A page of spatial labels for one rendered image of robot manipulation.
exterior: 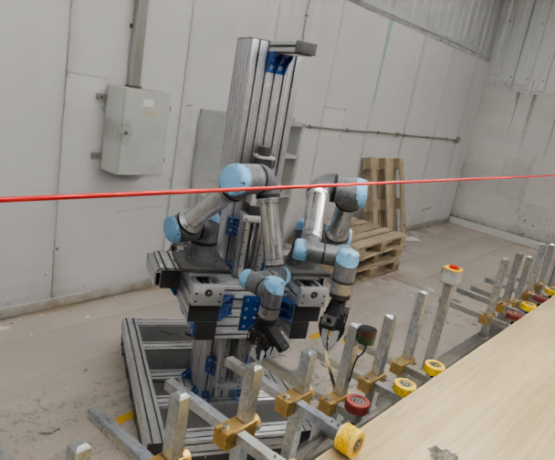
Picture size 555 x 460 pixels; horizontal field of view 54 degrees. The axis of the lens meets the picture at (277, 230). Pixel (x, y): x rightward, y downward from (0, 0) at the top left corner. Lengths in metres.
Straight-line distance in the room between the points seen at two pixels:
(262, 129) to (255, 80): 0.22
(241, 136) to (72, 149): 1.78
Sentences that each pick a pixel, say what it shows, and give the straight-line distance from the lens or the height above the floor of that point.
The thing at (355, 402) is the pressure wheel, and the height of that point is 0.91.
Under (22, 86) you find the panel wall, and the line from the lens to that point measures 3.81.
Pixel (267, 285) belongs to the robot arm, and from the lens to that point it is 1.97.
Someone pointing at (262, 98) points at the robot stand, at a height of 1.78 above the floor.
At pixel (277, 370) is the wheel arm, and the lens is 2.05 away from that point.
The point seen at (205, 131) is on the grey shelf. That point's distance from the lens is 4.60.
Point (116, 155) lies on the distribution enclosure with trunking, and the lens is 3.98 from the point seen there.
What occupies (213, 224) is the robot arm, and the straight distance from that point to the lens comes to 2.37.
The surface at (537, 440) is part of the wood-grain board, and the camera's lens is 2.06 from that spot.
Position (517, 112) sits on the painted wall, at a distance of 9.93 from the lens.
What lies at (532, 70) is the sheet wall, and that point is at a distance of 9.97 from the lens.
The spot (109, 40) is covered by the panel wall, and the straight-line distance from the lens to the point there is 4.09.
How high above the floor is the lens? 1.85
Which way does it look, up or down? 15 degrees down
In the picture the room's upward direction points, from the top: 10 degrees clockwise
